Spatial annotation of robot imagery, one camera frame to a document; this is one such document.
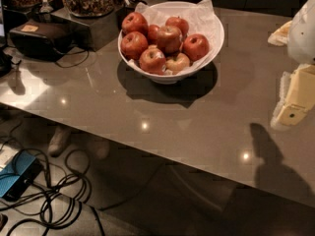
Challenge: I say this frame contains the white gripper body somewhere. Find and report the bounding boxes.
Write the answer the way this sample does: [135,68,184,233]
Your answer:
[287,0,315,64]

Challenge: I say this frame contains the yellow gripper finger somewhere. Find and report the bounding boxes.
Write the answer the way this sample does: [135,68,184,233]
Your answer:
[268,21,291,46]
[271,64,315,131]

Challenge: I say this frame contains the white paper bowl liner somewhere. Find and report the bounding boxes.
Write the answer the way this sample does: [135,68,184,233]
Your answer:
[127,0,221,77]

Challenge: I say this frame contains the yellowish apple front right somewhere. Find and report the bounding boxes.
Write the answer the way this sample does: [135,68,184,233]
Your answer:
[165,53,190,75]

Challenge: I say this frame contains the small red apple middle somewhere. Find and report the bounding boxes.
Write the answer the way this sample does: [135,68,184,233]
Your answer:
[147,25,159,44]

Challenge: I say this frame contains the white bowl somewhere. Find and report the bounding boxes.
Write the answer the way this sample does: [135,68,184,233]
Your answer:
[117,1,225,85]

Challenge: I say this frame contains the dark display stand block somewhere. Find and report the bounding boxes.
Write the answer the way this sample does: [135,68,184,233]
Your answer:
[52,8,125,51]

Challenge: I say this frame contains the metal serving scoop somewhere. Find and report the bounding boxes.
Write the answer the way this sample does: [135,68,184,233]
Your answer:
[39,0,53,14]

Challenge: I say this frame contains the black box with label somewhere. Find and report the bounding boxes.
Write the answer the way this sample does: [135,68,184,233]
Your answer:
[9,20,73,61]

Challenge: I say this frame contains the white shoe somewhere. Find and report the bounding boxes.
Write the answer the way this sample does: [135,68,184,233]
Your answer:
[47,125,71,157]

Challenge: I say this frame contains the blue electronics box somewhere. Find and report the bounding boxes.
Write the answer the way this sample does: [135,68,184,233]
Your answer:
[0,150,43,202]

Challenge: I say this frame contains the black floor cables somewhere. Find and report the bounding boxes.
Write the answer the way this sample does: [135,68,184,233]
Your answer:
[0,118,106,236]

